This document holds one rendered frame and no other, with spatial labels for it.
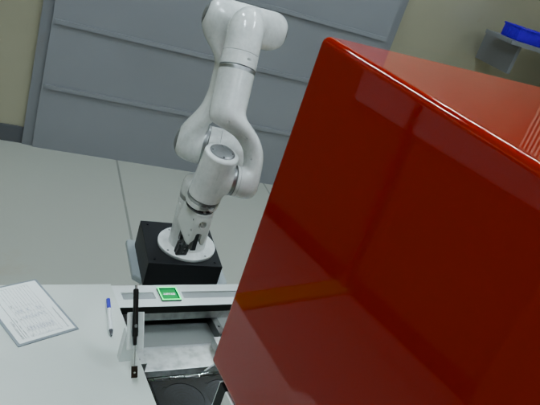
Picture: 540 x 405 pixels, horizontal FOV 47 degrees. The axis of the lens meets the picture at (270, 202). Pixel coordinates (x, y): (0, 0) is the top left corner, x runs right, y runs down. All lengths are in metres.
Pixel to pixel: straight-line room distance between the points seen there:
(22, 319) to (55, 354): 0.13
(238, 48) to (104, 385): 0.81
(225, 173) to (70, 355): 0.53
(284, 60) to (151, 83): 1.00
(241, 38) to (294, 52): 3.26
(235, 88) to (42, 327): 0.71
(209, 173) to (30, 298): 0.53
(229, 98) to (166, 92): 3.16
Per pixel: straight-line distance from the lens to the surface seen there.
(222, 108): 1.48
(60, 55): 4.51
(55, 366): 1.45
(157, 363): 1.64
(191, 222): 1.54
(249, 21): 1.53
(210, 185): 1.47
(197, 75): 4.63
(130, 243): 2.18
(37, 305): 1.60
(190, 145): 1.82
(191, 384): 1.58
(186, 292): 1.77
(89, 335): 1.54
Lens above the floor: 1.94
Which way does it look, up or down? 24 degrees down
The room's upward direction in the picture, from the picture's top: 19 degrees clockwise
